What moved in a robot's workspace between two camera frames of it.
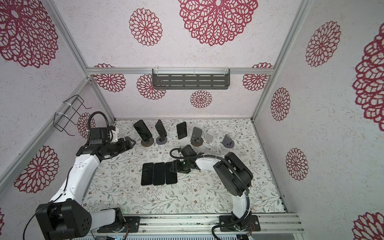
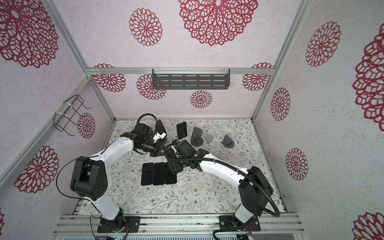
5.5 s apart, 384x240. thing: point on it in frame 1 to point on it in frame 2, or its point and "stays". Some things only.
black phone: (161, 129) stays
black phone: (159, 173) stays
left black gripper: (123, 147) to (159, 147)
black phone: (147, 174) stays
